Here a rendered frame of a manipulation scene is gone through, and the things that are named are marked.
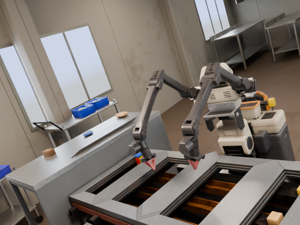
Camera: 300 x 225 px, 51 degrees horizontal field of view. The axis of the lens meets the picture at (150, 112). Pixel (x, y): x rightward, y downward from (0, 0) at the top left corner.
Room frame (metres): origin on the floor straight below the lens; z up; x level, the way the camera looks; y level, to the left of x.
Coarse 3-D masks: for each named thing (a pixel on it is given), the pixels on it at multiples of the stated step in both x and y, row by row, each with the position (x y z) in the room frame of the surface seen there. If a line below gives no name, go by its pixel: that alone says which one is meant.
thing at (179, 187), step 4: (168, 184) 1.77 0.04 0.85; (172, 184) 1.76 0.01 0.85; (176, 184) 1.74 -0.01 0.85; (180, 184) 1.72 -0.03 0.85; (184, 184) 1.71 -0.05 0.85; (164, 188) 1.74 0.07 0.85; (168, 188) 1.73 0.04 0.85; (172, 188) 1.71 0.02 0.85; (176, 188) 1.69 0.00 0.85; (180, 188) 1.68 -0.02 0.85; (184, 188) 1.66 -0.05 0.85
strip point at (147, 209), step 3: (144, 204) 1.64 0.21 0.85; (147, 204) 1.63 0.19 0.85; (144, 207) 1.61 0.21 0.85; (147, 207) 1.60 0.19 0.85; (150, 207) 1.59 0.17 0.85; (153, 207) 1.58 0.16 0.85; (156, 207) 1.57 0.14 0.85; (144, 210) 1.58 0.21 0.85; (147, 210) 1.57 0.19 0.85; (150, 210) 1.56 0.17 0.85; (153, 210) 1.55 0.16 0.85; (156, 210) 1.54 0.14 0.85; (159, 210) 1.53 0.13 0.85; (144, 213) 1.55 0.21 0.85; (147, 213) 1.54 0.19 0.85
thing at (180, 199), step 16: (176, 160) 2.12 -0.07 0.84; (112, 176) 2.25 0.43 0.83; (144, 176) 2.03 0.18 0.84; (208, 176) 1.76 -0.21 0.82; (288, 176) 1.48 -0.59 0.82; (128, 192) 1.91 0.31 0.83; (192, 192) 1.65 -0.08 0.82; (272, 192) 1.38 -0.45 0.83; (96, 208) 1.82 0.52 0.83; (256, 208) 1.29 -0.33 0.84; (144, 224) 1.46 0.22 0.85; (240, 224) 1.21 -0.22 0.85
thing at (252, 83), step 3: (252, 81) 2.14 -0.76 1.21; (255, 81) 2.12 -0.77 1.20; (252, 84) 2.12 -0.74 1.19; (255, 84) 2.11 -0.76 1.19; (249, 87) 2.10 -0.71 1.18; (252, 87) 2.11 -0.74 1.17; (255, 87) 2.10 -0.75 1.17; (246, 90) 2.11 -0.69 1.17; (249, 90) 2.11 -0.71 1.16; (252, 90) 2.11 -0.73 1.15; (255, 90) 2.10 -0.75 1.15
